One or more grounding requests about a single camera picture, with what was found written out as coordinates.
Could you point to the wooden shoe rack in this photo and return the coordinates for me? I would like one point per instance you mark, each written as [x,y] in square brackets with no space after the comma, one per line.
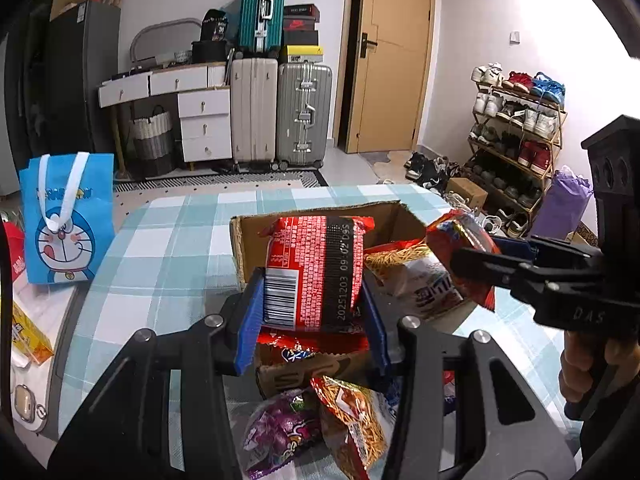
[560,130]

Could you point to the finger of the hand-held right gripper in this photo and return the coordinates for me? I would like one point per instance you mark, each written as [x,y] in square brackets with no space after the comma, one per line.
[500,265]
[515,244]

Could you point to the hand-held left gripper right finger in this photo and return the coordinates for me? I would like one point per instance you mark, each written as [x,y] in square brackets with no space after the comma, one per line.
[375,325]

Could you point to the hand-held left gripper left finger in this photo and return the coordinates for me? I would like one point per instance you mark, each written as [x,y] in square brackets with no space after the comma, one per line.
[252,320]

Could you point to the small white basket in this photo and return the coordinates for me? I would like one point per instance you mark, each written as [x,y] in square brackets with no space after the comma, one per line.
[182,56]

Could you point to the black storage box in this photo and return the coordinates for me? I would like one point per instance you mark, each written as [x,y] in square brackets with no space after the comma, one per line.
[210,52]

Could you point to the person's right hand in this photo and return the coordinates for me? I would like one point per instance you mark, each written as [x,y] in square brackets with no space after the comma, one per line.
[575,370]

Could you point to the small plain cardboard box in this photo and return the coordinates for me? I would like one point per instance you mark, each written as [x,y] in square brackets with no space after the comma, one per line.
[466,192]

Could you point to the grey arched frame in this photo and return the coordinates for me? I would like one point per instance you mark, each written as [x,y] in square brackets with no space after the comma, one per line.
[165,22]

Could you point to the shiny red snack packet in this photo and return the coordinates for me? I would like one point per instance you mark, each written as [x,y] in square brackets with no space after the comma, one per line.
[460,232]

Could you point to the red white snack bag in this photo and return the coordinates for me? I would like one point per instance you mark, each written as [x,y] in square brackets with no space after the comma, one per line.
[310,270]

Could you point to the white drawer desk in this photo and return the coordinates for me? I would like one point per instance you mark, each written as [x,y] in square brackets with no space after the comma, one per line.
[200,125]

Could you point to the yellow drink carton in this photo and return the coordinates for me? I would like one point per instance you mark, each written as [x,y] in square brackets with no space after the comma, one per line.
[30,335]

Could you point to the brown cardboard box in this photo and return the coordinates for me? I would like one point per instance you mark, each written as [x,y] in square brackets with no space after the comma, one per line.
[395,225]

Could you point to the yellow black shoe box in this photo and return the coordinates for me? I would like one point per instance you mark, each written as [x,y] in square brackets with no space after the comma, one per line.
[301,54]

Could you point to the thin black shoe box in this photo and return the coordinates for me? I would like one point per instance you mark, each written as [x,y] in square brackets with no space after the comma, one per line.
[300,10]

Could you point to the white suitcase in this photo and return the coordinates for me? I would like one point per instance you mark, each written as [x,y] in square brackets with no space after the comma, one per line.
[254,110]

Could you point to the wooden door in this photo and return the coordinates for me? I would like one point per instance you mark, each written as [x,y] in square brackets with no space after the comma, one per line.
[390,55]

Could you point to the dark grey refrigerator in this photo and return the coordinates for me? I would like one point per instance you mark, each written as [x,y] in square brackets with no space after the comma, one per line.
[75,85]

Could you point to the orange strip snack bag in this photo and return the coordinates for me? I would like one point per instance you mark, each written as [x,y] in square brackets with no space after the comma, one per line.
[395,260]

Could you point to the white side table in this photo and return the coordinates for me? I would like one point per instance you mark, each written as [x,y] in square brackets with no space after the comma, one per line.
[50,300]

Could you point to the plain black shoe box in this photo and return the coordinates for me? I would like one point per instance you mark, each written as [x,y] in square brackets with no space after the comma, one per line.
[300,38]

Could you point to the beige earbud case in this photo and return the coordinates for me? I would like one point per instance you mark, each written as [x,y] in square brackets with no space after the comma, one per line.
[27,402]

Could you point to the black printed bag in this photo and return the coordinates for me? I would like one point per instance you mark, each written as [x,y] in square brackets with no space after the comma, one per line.
[214,25]

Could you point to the blue cartoon tote bag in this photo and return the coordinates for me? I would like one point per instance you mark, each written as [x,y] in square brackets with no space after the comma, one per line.
[65,240]

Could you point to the woven laundry basket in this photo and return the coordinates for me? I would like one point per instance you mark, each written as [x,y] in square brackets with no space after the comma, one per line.
[151,142]

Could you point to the blue plaid tablecloth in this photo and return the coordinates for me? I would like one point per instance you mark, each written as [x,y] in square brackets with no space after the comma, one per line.
[165,250]

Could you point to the pile of black white shoes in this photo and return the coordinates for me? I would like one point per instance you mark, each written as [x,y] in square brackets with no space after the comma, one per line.
[432,172]

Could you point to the purple snack bag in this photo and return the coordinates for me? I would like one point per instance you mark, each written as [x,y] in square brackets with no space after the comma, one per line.
[280,430]

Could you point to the purple gift bag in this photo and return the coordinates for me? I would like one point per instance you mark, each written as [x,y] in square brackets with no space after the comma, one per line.
[562,205]

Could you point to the red pouch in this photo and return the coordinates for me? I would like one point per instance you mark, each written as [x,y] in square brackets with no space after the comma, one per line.
[11,250]

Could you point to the orange noodle snack bag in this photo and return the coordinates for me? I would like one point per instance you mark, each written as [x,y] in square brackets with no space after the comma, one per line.
[350,425]

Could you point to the white blue snack packet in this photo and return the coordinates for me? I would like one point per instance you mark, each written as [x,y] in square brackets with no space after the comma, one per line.
[435,295]

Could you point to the white light switch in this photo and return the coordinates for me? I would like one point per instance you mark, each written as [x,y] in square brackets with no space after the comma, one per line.
[514,36]

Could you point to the teal suitcase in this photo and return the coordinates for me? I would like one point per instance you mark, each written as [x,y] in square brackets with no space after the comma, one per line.
[260,10]

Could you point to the silver suitcase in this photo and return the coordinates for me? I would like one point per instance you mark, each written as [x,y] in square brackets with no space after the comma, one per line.
[304,115]

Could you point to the patterned cardboard box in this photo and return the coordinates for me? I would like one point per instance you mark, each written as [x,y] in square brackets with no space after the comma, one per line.
[585,239]

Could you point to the rows of assorted shoes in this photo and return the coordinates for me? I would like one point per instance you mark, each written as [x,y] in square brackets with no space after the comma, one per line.
[535,152]

